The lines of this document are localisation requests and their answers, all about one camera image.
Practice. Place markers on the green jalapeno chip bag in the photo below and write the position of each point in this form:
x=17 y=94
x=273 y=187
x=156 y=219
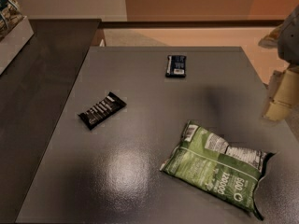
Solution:
x=208 y=162

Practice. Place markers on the dark side counter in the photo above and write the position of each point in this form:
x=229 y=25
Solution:
x=33 y=92

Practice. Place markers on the grey robot gripper body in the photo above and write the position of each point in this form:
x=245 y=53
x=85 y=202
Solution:
x=290 y=42

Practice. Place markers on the black snack bar wrapper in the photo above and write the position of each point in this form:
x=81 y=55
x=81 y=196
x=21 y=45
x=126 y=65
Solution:
x=102 y=110

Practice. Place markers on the white snack display box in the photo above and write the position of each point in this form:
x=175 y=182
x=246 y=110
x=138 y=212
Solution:
x=15 y=32

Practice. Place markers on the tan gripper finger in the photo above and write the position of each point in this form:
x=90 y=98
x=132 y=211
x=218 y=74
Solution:
x=270 y=41
x=283 y=94

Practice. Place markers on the dark blue snack bar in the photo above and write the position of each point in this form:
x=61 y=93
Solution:
x=176 y=66

